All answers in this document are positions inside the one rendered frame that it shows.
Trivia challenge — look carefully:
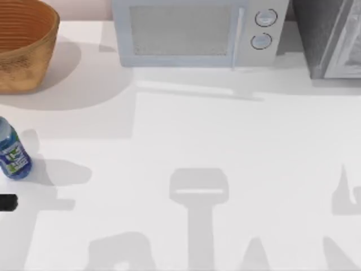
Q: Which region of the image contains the round microwave knob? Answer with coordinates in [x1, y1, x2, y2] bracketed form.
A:
[250, 32, 273, 51]
[254, 8, 279, 28]

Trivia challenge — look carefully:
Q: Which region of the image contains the brown woven basket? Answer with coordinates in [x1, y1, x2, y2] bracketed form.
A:
[0, 0, 61, 95]

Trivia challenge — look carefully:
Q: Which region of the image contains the pale microwave oven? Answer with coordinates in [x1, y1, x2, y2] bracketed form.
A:
[109, 0, 290, 72]

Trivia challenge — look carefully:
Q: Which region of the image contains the pale microwave door handle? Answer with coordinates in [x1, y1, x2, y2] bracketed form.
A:
[231, 7, 244, 72]

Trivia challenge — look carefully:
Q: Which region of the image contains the blue bottle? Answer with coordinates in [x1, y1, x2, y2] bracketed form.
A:
[0, 116, 33, 181]

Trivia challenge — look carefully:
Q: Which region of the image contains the pale microwave door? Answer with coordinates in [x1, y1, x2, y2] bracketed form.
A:
[109, 0, 249, 68]

